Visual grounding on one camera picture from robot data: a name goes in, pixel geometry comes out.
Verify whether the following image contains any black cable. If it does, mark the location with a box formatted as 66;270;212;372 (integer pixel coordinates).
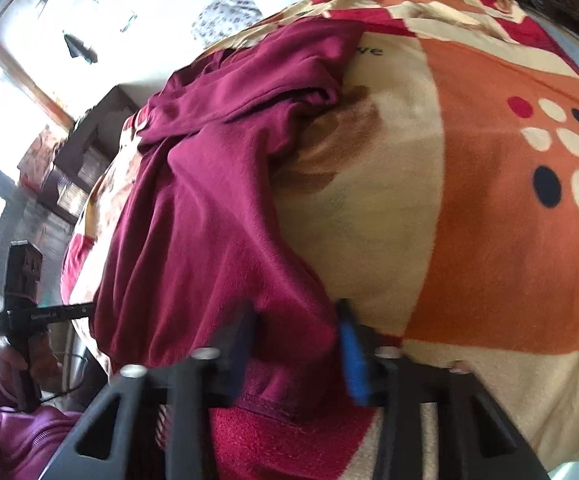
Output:
38;352;93;403

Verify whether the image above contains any maroon fleece garment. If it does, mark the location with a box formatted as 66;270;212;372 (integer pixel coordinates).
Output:
90;17;366;423

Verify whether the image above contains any black wall fixture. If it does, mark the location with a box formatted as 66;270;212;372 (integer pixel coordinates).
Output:
64;31;99;65

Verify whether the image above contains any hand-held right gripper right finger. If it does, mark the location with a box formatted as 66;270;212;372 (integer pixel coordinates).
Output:
336;299;550;480

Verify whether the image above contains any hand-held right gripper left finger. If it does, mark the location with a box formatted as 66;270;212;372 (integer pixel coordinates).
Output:
44;309;259;480

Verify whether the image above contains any wooden cabinet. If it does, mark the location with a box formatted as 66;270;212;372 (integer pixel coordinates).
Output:
17;85;141;226

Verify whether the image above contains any orange printed blanket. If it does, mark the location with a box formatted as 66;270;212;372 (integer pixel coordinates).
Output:
62;0;579;480

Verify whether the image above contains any person's left hand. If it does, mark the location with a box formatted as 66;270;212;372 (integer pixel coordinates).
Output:
0;331;64;402

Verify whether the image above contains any grey floral quilt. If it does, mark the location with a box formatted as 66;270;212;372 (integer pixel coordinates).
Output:
192;0;350;50

